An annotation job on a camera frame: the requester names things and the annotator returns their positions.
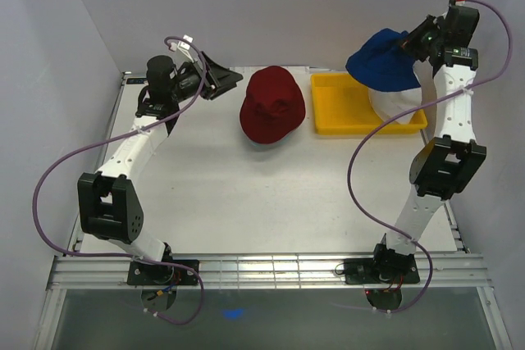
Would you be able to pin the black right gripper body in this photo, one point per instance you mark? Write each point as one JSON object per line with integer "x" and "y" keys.
{"x": 441, "y": 39}

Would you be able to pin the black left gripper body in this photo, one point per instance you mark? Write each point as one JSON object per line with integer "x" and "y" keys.
{"x": 186, "y": 84}

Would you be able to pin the blue bucket hat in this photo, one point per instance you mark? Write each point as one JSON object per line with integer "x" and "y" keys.
{"x": 382, "y": 65}

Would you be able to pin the maroon bucket hat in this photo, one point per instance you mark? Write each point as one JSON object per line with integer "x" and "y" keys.
{"x": 273, "y": 106}

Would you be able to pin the white bucket hat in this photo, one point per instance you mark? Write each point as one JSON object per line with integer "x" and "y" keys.
{"x": 394, "y": 94}

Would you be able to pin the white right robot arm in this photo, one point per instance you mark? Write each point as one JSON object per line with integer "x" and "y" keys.
{"x": 452, "y": 157}

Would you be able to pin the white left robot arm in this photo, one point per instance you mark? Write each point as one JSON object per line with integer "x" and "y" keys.
{"x": 109, "y": 205}

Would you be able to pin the blue label sticker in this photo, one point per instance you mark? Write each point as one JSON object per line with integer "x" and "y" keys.
{"x": 136, "y": 81}

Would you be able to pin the yellow plastic tray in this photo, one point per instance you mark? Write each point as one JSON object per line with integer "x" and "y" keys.
{"x": 341, "y": 106}

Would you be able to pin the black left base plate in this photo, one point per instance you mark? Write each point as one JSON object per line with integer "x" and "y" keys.
{"x": 164, "y": 272}

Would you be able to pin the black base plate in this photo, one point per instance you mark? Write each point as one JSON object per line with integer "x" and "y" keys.
{"x": 366, "y": 271}
{"x": 164, "y": 272}

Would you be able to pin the aluminium frame rail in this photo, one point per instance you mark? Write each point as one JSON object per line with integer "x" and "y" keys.
{"x": 295, "y": 271}

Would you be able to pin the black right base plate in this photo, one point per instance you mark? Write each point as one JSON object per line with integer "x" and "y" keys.
{"x": 366, "y": 271}

